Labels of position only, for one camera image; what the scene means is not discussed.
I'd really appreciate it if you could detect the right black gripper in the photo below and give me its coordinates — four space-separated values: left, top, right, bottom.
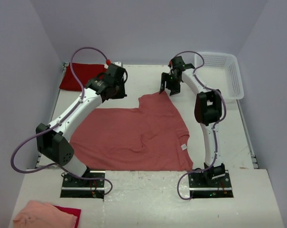
160 72 182 96

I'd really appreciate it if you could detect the salmon pink t shirt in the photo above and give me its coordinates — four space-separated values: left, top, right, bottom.
70 93 193 171

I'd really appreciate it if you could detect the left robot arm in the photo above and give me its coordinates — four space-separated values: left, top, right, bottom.
36 62 128 187

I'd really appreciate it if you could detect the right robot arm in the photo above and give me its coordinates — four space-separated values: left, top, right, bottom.
159 55 226 187

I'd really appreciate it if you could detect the folded dark red shirt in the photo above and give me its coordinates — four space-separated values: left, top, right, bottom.
59 63 106 92

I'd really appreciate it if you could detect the white plastic basket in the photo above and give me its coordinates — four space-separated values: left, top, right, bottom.
194 52 244 103

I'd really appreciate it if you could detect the folded red shirt front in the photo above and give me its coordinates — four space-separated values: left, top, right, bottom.
55 205 81 228

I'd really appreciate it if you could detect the folded light pink shirt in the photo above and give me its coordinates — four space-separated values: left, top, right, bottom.
13 200 77 228

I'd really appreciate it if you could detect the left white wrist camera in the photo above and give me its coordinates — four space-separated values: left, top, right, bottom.
113 62 123 67

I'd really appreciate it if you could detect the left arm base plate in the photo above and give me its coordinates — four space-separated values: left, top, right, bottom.
60 173 105 199

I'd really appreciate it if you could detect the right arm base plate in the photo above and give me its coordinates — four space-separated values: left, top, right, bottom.
188 170 234 199

